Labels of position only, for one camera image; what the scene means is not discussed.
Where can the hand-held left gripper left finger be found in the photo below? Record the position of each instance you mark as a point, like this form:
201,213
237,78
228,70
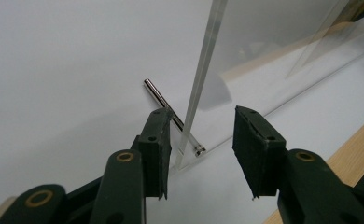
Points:
154,155

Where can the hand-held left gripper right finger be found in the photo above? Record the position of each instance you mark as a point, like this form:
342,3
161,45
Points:
258,155

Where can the silver metal leg rod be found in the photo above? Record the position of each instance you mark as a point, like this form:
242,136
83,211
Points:
158,95

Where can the clear acrylic panel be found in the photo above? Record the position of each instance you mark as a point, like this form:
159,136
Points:
198,84

